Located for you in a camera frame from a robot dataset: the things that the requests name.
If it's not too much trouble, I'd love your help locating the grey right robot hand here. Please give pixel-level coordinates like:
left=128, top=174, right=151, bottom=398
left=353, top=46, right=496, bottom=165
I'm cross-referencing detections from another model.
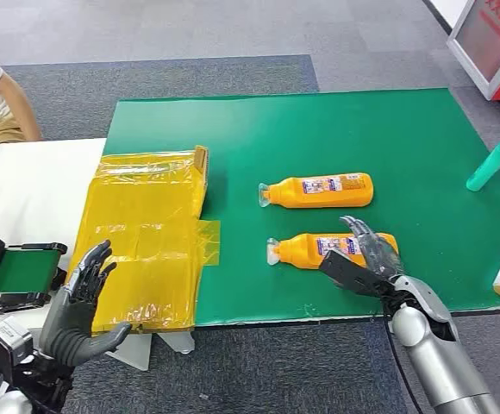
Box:
left=339, top=215, right=406, bottom=282

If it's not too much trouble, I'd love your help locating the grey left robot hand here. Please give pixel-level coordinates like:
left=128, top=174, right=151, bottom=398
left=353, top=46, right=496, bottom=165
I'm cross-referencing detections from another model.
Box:
left=39, top=240, right=132, bottom=367

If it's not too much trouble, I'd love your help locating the orange detergent bottle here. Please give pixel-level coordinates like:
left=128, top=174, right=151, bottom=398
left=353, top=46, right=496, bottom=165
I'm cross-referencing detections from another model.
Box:
left=267, top=231, right=399, bottom=271
left=258, top=172, right=375, bottom=210

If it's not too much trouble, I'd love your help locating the teal green tube bottle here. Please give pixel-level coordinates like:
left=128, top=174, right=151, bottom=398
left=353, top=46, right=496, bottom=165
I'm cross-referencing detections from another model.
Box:
left=465, top=136, right=500, bottom=193

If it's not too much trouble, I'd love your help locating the small green conveyor belt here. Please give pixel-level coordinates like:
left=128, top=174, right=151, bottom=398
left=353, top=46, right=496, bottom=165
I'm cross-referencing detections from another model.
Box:
left=0, top=242, right=69, bottom=316

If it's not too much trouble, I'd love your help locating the green table mat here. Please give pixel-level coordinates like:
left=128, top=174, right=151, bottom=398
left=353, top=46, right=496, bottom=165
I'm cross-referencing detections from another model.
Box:
left=103, top=87, right=500, bottom=328

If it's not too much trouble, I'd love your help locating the yellow taped cardboard ramp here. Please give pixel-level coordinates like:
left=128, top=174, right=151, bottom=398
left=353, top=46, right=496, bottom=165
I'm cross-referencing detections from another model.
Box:
left=67, top=145, right=221, bottom=335

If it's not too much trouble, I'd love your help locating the red and white sign stand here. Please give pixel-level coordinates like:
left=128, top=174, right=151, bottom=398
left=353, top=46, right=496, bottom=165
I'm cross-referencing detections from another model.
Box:
left=445, top=0, right=500, bottom=103

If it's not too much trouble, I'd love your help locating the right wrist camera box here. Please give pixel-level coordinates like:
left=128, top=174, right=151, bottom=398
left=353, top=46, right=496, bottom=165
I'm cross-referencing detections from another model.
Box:
left=319, top=249, right=390, bottom=298

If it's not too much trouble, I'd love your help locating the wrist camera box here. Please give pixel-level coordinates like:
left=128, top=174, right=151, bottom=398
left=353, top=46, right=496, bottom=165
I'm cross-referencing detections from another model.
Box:
left=319, top=249, right=390, bottom=298
left=0, top=317, right=33, bottom=380

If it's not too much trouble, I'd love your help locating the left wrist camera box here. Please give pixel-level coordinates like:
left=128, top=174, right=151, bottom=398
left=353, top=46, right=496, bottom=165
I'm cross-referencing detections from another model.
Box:
left=0, top=317, right=33, bottom=380

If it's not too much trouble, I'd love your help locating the white table support bracket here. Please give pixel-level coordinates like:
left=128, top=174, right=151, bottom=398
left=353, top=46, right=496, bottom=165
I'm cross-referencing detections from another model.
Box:
left=157, top=331, right=196, bottom=356
left=105, top=333, right=153, bottom=373

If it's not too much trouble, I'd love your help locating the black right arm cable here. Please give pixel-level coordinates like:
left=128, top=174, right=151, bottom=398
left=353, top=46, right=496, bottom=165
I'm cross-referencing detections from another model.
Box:
left=381, top=305, right=414, bottom=414

